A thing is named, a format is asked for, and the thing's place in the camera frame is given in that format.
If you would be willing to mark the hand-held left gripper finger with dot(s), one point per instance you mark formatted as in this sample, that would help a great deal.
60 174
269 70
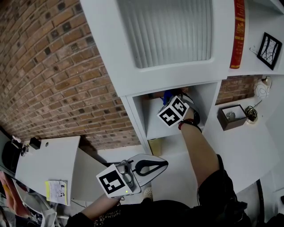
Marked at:
148 178
151 157

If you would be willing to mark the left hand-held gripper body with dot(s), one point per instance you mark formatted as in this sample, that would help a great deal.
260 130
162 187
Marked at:
111 181

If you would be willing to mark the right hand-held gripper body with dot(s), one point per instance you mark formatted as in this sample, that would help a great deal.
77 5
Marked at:
173 110

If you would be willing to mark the blue wiping cloth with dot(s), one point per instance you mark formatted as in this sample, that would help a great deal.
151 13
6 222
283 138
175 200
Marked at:
166 96

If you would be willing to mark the white wall shelving unit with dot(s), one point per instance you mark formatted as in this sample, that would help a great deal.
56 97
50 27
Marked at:
111 55

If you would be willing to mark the person's left forearm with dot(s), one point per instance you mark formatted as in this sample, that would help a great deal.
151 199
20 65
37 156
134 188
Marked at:
102 208

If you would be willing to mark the person's right forearm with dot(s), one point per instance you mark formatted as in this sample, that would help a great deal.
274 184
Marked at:
199 150

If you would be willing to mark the white desk surface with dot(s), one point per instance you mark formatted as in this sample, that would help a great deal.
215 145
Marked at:
239 150

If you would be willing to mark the white globe lamp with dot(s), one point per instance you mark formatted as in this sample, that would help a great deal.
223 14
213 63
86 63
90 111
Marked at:
261 89

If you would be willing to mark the beige book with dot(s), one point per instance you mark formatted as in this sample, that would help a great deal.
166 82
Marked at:
155 147

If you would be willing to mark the person's white shoe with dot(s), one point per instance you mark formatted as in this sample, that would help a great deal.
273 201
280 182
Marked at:
148 192

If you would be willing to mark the thin wrist bangle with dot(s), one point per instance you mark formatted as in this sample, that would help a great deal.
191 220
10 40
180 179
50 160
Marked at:
119 197

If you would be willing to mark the person's black shirt torso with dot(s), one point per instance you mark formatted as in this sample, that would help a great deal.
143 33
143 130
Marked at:
166 212

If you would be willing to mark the yellow-edged booklet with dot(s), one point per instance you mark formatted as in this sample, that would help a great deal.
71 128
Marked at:
56 192

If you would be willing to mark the small silver object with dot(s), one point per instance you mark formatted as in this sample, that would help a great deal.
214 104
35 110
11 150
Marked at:
230 115

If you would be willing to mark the dark brown open box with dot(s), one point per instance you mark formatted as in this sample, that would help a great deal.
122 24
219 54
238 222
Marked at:
235 125

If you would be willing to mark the white side table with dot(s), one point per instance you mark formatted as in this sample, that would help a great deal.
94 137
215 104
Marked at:
48 161

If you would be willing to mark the white chair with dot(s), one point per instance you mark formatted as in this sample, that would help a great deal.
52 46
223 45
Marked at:
40 208

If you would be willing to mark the frosted glass cabinet door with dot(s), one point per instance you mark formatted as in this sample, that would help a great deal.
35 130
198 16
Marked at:
166 33

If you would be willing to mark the small black box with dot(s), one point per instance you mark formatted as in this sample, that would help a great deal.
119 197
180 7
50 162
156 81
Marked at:
35 143

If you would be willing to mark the red book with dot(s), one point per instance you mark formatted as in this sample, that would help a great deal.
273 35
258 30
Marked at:
237 33

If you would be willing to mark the black picture frame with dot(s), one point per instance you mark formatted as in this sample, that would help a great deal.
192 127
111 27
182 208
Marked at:
268 51

